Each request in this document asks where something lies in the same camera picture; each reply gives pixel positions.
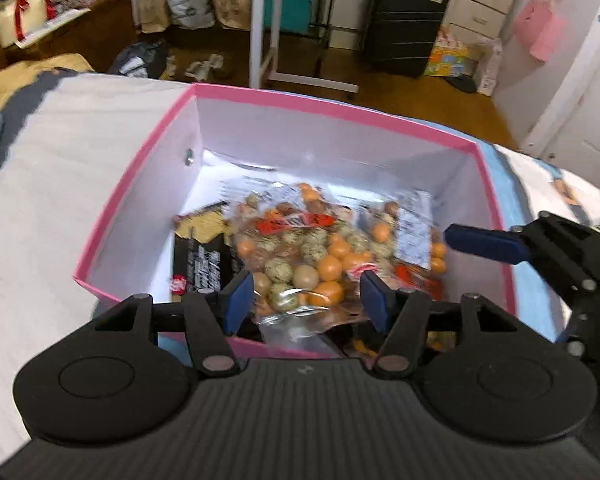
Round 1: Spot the pink-rimmed cardboard box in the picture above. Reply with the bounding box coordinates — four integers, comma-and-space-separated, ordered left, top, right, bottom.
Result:
72, 82, 568, 361

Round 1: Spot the black plastic bag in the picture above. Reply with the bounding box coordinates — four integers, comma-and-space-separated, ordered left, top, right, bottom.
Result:
109, 41, 172, 80

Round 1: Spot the printed paper sheet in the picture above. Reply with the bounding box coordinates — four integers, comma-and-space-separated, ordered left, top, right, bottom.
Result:
195, 150, 301, 206

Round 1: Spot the brown paper bag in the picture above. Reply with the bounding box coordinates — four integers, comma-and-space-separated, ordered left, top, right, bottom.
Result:
132, 0, 181, 35
214, 0, 258, 30

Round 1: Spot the white floral plastic bag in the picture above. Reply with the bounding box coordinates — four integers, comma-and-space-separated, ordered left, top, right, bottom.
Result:
477, 37, 504, 97

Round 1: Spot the black snack packet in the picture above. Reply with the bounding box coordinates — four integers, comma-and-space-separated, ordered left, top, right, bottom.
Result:
167, 201, 241, 306

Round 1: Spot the gift box with red ribbon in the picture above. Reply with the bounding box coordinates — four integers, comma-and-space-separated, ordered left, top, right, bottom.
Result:
0, 0, 56, 46

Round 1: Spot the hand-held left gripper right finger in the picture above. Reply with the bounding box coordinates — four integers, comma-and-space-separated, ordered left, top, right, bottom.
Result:
359, 270, 521, 378

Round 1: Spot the white drawer cabinet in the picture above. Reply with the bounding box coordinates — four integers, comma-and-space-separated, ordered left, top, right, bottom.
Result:
450, 0, 526, 43

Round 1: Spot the black metal rack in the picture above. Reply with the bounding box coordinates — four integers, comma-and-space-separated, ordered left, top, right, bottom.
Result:
307, 0, 342, 73

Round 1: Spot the clear bag of coated nuts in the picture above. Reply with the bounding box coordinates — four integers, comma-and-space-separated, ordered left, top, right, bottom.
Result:
230, 182, 376, 346
357, 189, 456, 356

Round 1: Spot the colourful cardboard box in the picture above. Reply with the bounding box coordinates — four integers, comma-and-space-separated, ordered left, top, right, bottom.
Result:
424, 42, 472, 79

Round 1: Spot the white rolling stand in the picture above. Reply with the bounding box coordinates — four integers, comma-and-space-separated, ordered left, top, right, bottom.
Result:
249, 0, 361, 94

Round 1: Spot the black suitcase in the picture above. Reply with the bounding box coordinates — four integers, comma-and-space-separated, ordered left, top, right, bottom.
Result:
364, 0, 450, 79

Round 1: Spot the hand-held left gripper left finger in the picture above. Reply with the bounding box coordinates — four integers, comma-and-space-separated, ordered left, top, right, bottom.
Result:
95, 270, 256, 379

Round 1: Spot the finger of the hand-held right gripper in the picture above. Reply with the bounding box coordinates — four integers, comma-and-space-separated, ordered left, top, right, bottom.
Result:
562, 285, 600, 361
444, 212, 600, 306

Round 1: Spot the wooden shelf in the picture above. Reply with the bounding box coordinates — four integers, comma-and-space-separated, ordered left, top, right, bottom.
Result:
0, 0, 137, 77

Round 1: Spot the teal bag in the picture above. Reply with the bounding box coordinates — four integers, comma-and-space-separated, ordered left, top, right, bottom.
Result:
264, 0, 326, 36

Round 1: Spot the pink hanging cloth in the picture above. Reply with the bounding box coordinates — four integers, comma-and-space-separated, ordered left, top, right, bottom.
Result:
512, 0, 567, 62

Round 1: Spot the yellow cloth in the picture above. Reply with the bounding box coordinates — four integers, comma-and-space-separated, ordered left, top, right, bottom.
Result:
0, 55, 96, 111

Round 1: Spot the grey white printed bag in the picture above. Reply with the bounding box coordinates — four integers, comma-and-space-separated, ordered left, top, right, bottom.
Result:
166, 0, 216, 30

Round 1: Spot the printed blanket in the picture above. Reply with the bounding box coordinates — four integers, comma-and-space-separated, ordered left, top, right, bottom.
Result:
490, 145, 600, 241

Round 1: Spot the white bed cover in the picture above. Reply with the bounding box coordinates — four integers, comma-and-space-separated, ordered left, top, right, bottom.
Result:
0, 72, 196, 463

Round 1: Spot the white door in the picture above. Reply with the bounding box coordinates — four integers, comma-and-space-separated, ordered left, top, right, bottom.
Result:
495, 0, 600, 196

